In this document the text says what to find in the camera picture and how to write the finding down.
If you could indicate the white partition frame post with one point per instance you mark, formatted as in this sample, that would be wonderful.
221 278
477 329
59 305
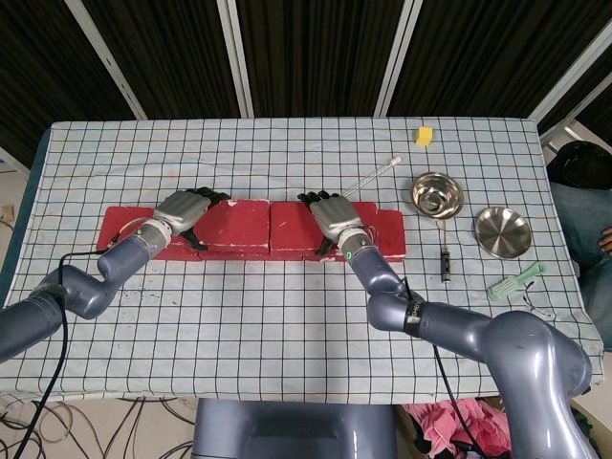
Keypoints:
236 57
574 72
105 59
399 57

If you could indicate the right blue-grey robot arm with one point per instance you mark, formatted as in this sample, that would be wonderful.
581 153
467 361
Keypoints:
526 344

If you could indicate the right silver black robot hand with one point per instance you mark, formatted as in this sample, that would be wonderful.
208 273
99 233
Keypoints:
337 215

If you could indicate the beige power socket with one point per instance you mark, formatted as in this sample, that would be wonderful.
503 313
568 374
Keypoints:
7 212

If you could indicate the blue-grey robot torso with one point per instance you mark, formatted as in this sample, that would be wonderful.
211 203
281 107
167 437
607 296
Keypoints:
291 430

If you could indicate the red foam brick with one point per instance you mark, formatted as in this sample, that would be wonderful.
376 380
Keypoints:
124 220
389 234
239 222
291 225
253 256

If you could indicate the deep stainless steel bowl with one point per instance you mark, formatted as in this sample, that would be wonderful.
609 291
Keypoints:
437 193

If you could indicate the shallow stainless steel dish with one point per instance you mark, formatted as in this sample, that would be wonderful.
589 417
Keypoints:
503 233

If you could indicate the seated person in jeans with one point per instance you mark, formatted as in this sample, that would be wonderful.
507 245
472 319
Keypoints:
581 167

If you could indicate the pink cloth pile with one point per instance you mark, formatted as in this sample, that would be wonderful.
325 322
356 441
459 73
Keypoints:
430 430

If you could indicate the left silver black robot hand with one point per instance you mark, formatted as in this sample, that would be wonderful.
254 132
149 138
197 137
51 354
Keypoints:
184 210

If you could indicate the checkered light blue tablecloth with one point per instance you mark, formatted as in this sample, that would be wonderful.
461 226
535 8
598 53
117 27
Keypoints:
239 153

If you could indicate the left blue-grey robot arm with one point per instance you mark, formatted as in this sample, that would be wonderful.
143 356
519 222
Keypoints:
119 258

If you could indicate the yellow foam cube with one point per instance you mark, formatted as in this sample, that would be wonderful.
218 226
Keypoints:
423 136

